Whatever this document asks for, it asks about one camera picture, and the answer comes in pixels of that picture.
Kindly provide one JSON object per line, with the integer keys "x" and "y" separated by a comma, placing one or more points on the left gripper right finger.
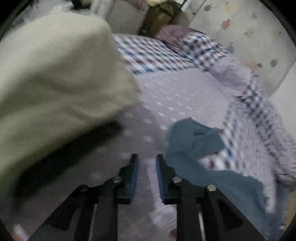
{"x": 203, "y": 213}

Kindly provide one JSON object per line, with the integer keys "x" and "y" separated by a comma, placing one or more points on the checkered purple quilt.
{"x": 175, "y": 49}

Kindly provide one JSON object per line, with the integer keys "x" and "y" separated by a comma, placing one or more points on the grey-green sleeve forearm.
{"x": 61, "y": 75}

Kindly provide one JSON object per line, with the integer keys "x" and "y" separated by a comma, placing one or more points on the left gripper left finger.
{"x": 91, "y": 213}

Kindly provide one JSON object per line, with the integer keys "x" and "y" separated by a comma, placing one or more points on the dark teal t-shirt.
{"x": 234, "y": 159}

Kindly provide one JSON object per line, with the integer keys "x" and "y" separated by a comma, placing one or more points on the fruit pattern curtain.
{"x": 251, "y": 32}

